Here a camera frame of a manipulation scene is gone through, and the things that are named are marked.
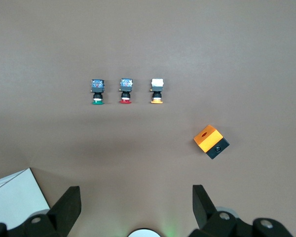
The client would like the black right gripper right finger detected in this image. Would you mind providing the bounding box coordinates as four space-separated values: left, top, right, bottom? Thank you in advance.
188 184 295 237

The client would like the orange and black button box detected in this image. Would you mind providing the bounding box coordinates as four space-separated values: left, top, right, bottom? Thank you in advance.
193 124 230 160

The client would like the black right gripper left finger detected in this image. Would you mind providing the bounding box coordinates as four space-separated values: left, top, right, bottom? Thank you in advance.
0 186 82 237

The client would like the red push button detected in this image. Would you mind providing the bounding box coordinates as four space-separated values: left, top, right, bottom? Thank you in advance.
118 77 135 105

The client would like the white drawer cabinet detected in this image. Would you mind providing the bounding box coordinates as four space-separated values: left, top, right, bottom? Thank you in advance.
0 167 51 231

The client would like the green push button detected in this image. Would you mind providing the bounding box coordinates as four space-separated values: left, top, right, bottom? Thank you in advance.
90 78 106 106

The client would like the yellow push button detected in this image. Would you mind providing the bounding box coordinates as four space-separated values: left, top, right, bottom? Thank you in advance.
149 78 165 105

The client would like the brown table cover mat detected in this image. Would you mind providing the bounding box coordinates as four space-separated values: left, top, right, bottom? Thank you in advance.
0 0 296 237

